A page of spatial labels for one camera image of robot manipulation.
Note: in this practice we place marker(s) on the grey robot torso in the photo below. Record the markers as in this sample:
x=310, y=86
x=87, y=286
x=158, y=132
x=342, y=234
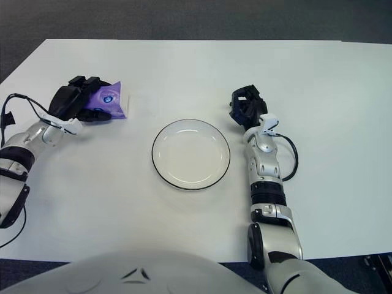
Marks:
x=137, y=275

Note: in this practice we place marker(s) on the white right wrist sensor box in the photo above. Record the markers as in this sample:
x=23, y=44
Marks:
x=269, y=121

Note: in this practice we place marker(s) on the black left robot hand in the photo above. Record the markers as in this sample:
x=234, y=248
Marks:
x=65, y=102

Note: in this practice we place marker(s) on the white wrist sensor box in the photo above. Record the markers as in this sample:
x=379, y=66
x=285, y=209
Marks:
x=72, y=125
x=269, y=121

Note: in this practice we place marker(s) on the purple tissue paper pack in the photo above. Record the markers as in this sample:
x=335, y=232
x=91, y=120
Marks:
x=111, y=98

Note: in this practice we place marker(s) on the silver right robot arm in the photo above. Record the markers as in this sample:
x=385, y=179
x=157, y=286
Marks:
x=266, y=165

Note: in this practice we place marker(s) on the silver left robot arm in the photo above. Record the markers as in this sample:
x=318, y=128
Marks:
x=18, y=141

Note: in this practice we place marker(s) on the white left wrist sensor box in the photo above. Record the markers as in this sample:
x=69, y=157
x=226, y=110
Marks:
x=72, y=125

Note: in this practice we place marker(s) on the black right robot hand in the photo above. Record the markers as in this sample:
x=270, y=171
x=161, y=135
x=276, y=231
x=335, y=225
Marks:
x=255, y=105

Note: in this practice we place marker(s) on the white plate with black rim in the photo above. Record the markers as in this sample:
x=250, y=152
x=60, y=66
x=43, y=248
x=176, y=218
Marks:
x=190, y=154

